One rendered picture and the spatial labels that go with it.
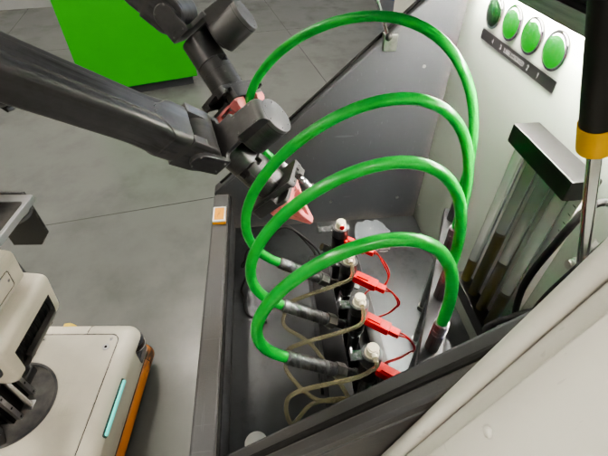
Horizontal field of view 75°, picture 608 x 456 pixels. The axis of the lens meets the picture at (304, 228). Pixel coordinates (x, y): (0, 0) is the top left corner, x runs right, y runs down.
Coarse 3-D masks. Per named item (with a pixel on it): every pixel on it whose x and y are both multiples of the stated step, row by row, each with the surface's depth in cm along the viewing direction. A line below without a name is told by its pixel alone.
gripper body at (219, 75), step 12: (216, 60) 66; (228, 60) 68; (204, 72) 67; (216, 72) 66; (228, 72) 66; (216, 84) 66; (228, 84) 65; (216, 96) 64; (204, 108) 67; (216, 108) 68
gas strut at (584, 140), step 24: (600, 0) 16; (600, 24) 17; (600, 48) 17; (600, 72) 18; (600, 96) 19; (600, 120) 20; (576, 144) 22; (600, 144) 21; (600, 168) 23; (576, 264) 31
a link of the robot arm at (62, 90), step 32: (0, 32) 36; (0, 64) 35; (32, 64) 37; (64, 64) 40; (0, 96) 37; (32, 96) 38; (64, 96) 40; (96, 96) 42; (128, 96) 45; (96, 128) 45; (128, 128) 47; (160, 128) 48; (192, 128) 54
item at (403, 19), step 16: (336, 16) 54; (352, 16) 53; (368, 16) 52; (384, 16) 52; (400, 16) 51; (304, 32) 56; (320, 32) 55; (432, 32) 51; (288, 48) 58; (448, 48) 52; (272, 64) 61; (464, 64) 53; (256, 80) 63; (464, 80) 54
